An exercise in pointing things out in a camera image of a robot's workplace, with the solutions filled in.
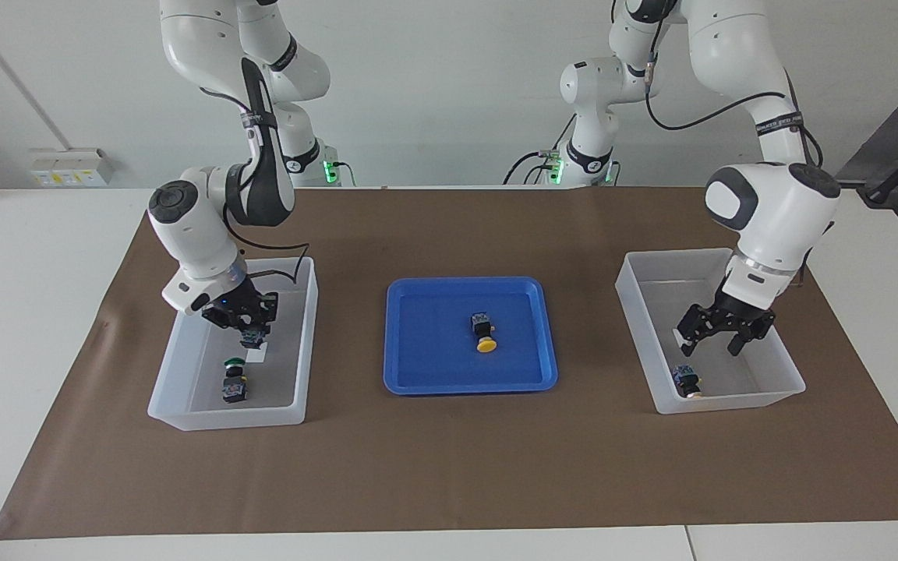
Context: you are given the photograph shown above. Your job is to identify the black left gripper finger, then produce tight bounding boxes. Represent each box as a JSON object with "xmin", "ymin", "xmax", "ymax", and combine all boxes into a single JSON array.
[
  {"xmin": 676, "ymin": 305, "xmax": 723, "ymax": 358},
  {"xmin": 727, "ymin": 311, "xmax": 776, "ymax": 358}
]

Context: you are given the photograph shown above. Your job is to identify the yellow mushroom push button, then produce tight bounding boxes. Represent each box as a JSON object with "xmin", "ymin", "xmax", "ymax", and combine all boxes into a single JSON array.
[
  {"xmin": 671, "ymin": 364, "xmax": 704, "ymax": 399},
  {"xmin": 470, "ymin": 311, "xmax": 499, "ymax": 355}
]

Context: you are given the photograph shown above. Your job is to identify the translucent white plastic box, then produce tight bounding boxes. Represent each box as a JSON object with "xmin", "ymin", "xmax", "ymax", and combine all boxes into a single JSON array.
[
  {"xmin": 147, "ymin": 256, "xmax": 320, "ymax": 432},
  {"xmin": 614, "ymin": 249, "xmax": 807, "ymax": 415}
]

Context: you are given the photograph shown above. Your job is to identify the blue plastic tray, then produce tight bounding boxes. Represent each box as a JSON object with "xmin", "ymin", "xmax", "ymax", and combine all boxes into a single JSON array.
[{"xmin": 383, "ymin": 276, "xmax": 560, "ymax": 397}]

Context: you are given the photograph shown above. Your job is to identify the brown paper table mat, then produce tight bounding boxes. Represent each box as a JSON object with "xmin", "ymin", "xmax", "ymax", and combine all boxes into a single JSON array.
[{"xmin": 0, "ymin": 185, "xmax": 898, "ymax": 541}]

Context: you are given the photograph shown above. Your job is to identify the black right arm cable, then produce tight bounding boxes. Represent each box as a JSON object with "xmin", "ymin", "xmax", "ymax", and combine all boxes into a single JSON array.
[{"xmin": 198, "ymin": 55, "xmax": 311, "ymax": 288}]

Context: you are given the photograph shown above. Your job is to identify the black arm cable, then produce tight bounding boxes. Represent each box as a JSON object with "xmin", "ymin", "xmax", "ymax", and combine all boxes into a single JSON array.
[
  {"xmin": 198, "ymin": 55, "xmax": 311, "ymax": 288},
  {"xmin": 644, "ymin": 0, "xmax": 826, "ymax": 168}
]

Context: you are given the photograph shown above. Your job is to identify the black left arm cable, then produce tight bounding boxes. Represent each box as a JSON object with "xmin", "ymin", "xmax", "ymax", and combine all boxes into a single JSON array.
[{"xmin": 644, "ymin": 0, "xmax": 826, "ymax": 168}]

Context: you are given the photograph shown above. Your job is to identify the white wall socket box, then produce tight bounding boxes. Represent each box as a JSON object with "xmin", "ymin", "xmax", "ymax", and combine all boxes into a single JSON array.
[{"xmin": 27, "ymin": 147, "xmax": 115, "ymax": 189}]

